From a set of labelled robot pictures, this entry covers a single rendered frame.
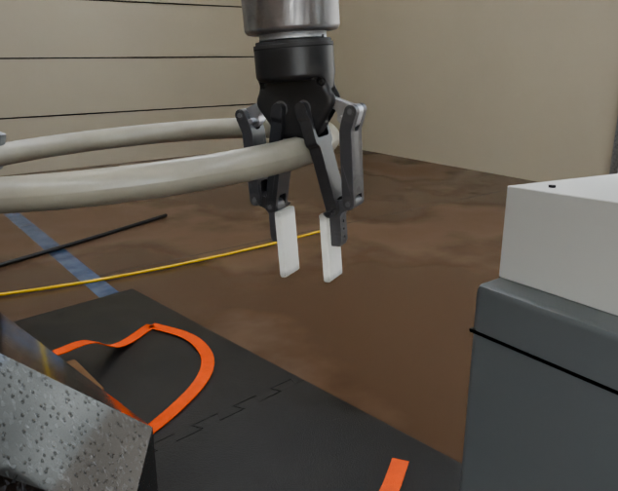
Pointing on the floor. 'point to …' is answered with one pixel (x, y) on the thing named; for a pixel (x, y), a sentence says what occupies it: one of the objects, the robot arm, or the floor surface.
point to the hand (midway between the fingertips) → (308, 245)
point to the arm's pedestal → (549, 395)
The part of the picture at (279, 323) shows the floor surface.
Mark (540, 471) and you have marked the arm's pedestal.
